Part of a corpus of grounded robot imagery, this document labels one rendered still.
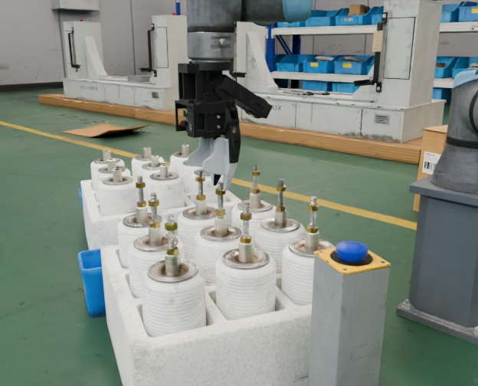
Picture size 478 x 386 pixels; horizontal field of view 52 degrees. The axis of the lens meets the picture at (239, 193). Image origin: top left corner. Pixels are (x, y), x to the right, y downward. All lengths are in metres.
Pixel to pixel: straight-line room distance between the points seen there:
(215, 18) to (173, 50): 3.22
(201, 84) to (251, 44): 2.71
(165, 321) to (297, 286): 0.22
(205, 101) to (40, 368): 0.58
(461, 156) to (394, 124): 1.69
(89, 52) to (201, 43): 4.36
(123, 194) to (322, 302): 0.69
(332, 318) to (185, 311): 0.21
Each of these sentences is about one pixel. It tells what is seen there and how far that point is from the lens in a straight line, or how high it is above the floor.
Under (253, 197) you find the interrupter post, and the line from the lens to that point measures 1.00.
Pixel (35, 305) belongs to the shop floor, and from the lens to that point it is 1.25.
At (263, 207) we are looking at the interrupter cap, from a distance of 1.01.
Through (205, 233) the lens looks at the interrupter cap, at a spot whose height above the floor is 0.25.
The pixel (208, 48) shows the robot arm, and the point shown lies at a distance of 0.77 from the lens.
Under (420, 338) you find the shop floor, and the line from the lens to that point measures 1.11.
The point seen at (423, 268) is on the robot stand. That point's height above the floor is 0.12.
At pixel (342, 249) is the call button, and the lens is 0.63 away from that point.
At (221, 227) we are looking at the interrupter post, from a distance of 0.86.
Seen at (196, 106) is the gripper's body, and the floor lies 0.49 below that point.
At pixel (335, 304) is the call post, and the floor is 0.27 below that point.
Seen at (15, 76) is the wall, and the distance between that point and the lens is 7.25.
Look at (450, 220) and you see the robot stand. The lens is 1.06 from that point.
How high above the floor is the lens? 0.57
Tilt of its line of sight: 17 degrees down
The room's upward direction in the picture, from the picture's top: straight up
